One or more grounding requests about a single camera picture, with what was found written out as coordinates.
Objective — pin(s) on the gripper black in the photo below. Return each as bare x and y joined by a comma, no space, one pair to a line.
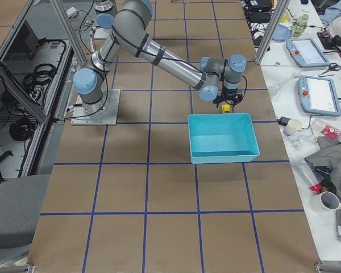
229,96

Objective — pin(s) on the yellow beetle toy car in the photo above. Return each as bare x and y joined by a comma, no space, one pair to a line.
226,108

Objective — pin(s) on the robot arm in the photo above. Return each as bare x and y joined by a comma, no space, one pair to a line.
106,11
216,80

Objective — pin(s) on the teal plastic bin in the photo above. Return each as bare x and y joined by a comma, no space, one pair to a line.
222,138

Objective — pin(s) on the paper cup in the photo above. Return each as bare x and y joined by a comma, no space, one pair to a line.
292,127

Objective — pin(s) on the blue plate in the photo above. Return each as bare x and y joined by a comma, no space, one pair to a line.
281,34

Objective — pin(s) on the upper teach pendant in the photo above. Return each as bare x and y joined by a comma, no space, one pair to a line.
306,53

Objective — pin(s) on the teach pendant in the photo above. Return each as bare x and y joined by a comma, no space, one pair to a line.
306,53
318,96

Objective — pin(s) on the lower teach pendant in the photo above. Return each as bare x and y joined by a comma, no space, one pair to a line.
318,96

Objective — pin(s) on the scissors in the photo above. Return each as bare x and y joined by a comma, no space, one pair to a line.
331,67

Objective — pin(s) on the grey cloth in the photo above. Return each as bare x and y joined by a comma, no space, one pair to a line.
329,155

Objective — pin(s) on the white mug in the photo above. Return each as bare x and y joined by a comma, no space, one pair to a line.
325,201

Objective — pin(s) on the aluminium frame post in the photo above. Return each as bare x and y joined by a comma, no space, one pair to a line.
272,26

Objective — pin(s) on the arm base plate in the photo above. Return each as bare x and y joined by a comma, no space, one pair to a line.
101,33
103,113

